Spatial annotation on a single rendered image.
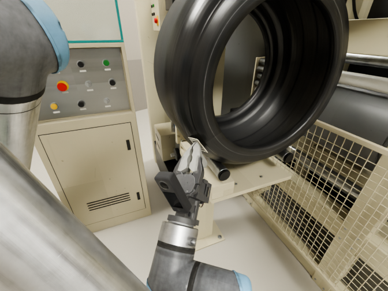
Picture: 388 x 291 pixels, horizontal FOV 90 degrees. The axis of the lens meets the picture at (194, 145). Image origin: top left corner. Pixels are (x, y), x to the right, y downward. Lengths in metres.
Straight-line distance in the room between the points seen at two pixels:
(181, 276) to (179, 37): 0.51
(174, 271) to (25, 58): 0.43
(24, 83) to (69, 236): 0.23
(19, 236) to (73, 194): 1.29
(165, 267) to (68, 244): 0.27
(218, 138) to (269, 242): 1.22
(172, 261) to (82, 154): 1.00
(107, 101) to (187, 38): 0.82
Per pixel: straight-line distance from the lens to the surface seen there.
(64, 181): 1.46
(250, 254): 1.58
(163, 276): 0.48
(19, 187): 0.25
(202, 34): 0.48
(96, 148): 1.32
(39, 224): 0.24
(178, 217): 0.48
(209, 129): 0.53
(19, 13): 0.35
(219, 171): 0.66
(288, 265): 1.62
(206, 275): 0.47
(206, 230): 1.53
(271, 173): 0.89
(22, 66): 0.35
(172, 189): 0.44
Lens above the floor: 1.32
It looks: 30 degrees down
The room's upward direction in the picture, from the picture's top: straight up
